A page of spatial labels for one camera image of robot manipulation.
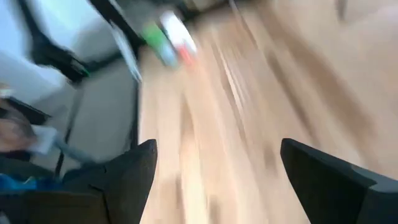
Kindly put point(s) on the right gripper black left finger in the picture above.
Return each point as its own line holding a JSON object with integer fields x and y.
{"x": 130, "y": 177}

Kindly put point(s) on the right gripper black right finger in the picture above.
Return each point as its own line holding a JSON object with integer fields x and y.
{"x": 326, "y": 183}

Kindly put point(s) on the green capped supplement bottle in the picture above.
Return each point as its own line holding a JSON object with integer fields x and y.
{"x": 157, "y": 42}

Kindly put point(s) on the small orange vial white cap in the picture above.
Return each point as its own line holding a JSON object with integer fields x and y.
{"x": 178, "y": 34}

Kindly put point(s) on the white handheld device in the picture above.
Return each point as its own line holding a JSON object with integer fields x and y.
{"x": 43, "y": 140}

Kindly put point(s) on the silver aluminium bracket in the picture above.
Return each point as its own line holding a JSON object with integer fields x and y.
{"x": 127, "y": 56}

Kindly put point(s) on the black aluminium table frame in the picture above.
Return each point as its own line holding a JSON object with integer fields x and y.
{"x": 109, "y": 12}

